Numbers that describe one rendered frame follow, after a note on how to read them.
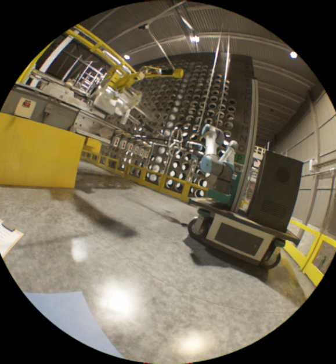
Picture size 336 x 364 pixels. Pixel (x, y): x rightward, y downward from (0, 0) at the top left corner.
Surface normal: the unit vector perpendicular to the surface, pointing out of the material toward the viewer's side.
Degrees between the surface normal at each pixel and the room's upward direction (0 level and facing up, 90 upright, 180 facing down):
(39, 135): 90
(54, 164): 90
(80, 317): 0
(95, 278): 0
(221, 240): 90
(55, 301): 0
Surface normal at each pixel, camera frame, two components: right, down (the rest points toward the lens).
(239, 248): -0.57, -0.11
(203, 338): 0.29, -0.95
